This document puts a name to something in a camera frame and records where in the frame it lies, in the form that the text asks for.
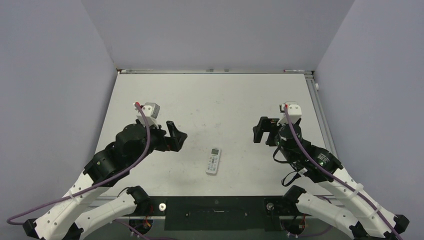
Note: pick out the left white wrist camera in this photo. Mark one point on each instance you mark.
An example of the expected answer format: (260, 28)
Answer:
(147, 114)

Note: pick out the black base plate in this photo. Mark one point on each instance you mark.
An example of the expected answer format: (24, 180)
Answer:
(216, 213)

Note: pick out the aluminium back rail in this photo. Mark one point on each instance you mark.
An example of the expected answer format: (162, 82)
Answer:
(214, 71)

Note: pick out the white remote control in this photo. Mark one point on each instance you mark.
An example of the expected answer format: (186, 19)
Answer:
(213, 161)

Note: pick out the aluminium right rail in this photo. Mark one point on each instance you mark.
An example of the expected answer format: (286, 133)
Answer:
(323, 126)

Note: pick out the aluminium rail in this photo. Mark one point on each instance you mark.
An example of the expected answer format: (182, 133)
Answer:
(214, 71)
(323, 126)

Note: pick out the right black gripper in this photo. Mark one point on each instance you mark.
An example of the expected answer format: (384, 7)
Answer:
(266, 124)

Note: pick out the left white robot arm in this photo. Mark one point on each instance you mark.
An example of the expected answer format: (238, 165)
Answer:
(71, 219)

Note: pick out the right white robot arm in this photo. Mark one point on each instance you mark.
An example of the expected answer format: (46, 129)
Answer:
(360, 217)

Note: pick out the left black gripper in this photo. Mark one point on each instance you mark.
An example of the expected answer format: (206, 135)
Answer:
(172, 143)

